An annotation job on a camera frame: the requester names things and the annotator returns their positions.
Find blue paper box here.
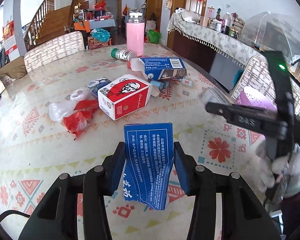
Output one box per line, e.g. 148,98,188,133
123,122,174,210

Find blue medicine carton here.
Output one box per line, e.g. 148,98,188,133
130,57,187,81

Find blue floral tissue pack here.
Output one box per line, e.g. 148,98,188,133
88,77,111,98

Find purple perforated trash basket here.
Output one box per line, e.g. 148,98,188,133
236,86,277,111

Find white gloved right hand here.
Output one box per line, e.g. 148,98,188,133
256,140,300,198

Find checkered chair near basket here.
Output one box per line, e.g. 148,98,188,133
230,56,300,114

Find sideboard with patterned cloth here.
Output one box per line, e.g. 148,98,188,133
166,12,300,100

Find clear mesh food cover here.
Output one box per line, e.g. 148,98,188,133
239,12,300,64

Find red plastic wrapper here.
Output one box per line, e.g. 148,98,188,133
63,99,99,140

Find clear plastic bag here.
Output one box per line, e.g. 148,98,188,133
48,87,92,122

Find light blue tape roll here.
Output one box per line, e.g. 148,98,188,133
151,80,170,91

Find green shopping bag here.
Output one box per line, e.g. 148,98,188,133
147,29,161,44

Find red white KFC box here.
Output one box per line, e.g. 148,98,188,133
97,74,160,120

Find green cap spice jar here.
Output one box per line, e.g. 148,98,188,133
110,48,138,61

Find pink water bottle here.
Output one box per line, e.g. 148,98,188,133
126,12,145,57

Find checkered chair far side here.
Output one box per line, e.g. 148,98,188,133
24,31,85,73

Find wooden staircase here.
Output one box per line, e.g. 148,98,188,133
24,0,89,50

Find black cable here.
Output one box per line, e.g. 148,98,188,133
0,209,31,223

